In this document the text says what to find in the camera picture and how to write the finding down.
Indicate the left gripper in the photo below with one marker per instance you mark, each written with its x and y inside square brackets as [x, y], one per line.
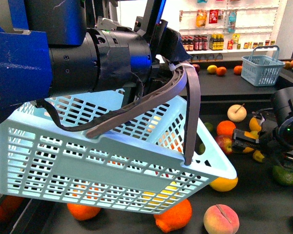
[167, 43]

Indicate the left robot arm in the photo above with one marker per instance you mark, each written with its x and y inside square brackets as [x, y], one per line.
[51, 52]

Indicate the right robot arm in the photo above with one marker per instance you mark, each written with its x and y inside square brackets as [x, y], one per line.
[282, 107]

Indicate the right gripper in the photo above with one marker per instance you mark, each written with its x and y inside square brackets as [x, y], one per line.
[269, 140]

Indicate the green avocado right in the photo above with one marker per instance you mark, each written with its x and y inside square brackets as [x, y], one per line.
[282, 176]

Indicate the green lime upper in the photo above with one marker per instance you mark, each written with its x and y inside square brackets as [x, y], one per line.
[209, 126]

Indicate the orange front left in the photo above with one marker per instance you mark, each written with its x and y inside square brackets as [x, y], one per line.
[83, 212]

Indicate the small orange back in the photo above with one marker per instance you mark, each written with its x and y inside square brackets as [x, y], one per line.
[225, 127]

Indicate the white pear back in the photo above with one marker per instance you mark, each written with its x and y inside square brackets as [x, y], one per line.
[237, 113]

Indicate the red yellow apple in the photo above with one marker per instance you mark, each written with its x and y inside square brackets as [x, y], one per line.
[224, 142]

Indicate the yellow apple back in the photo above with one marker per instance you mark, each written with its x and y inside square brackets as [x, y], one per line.
[254, 124]

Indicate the pink peach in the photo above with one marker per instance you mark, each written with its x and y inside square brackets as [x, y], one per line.
[221, 219]

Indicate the white product shelf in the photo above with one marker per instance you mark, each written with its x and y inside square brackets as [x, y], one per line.
[226, 29]

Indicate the blue basket far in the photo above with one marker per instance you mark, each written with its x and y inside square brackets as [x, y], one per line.
[262, 70]

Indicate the large orange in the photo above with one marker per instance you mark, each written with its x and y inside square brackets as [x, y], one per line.
[175, 218]

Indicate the light blue shopping basket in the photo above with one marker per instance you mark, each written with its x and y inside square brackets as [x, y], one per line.
[137, 167]

